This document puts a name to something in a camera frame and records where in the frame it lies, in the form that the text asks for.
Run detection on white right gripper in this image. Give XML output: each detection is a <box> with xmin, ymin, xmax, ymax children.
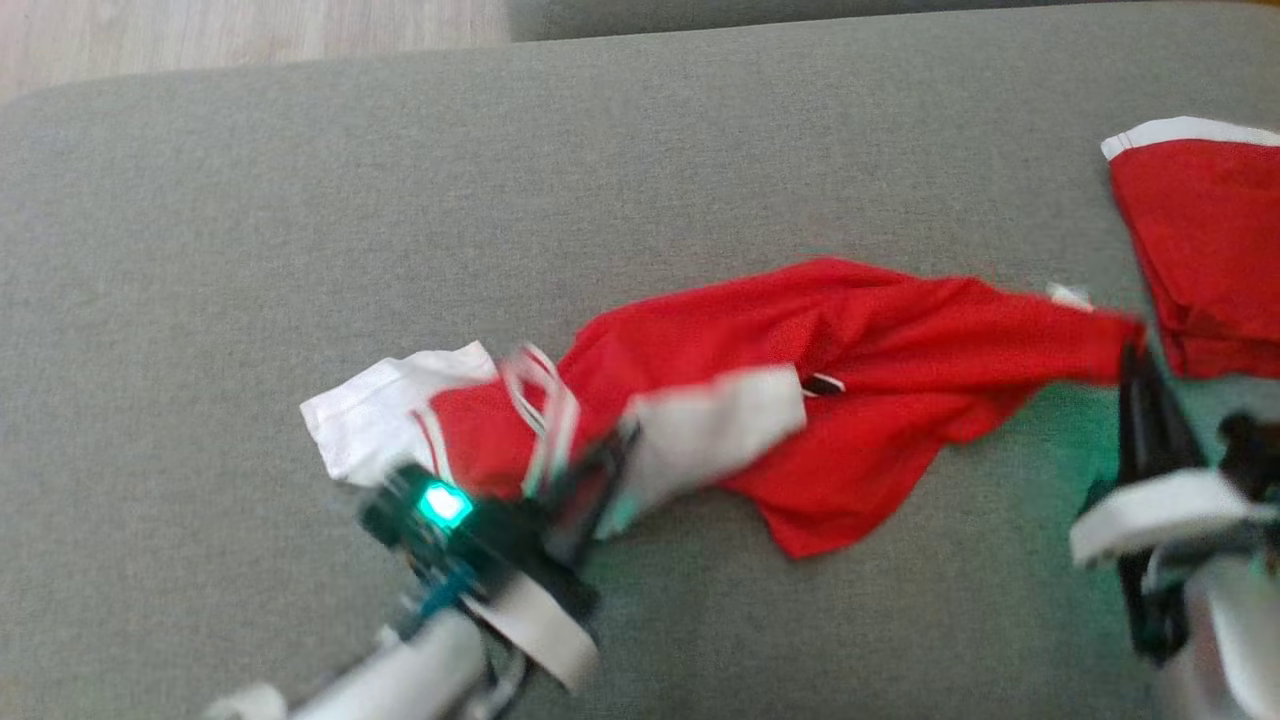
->
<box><xmin>1068</xmin><ymin>342</ymin><xmax>1279</xmax><ymax>665</ymax></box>

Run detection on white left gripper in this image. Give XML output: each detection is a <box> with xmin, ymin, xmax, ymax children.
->
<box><xmin>358</xmin><ymin>423</ymin><xmax>643</xmax><ymax>695</ymax></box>

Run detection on red shorts with white band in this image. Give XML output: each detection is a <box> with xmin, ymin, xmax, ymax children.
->
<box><xmin>1100</xmin><ymin>116</ymin><xmax>1280</xmax><ymax>382</ymax></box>

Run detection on red and white sports jersey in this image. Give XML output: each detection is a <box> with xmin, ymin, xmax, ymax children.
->
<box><xmin>299</xmin><ymin>256</ymin><xmax>1147</xmax><ymax>562</ymax></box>

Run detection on large grey sofa seat cushion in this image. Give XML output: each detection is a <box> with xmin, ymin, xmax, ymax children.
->
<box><xmin>0</xmin><ymin>0</ymin><xmax>1280</xmax><ymax>720</ymax></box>

